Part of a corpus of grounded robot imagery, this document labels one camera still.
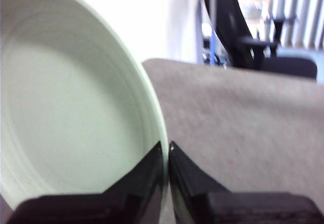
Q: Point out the white window blinds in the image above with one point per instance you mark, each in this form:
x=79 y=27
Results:
x=308 y=11

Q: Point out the green plate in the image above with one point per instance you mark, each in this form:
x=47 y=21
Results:
x=76 y=94

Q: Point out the black office chair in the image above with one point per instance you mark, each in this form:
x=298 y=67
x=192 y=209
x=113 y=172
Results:
x=235 y=31

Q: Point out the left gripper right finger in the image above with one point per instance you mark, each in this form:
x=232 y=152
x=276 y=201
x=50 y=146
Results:
x=227 y=208

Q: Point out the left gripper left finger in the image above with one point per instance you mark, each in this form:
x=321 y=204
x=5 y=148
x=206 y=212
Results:
x=114 y=208

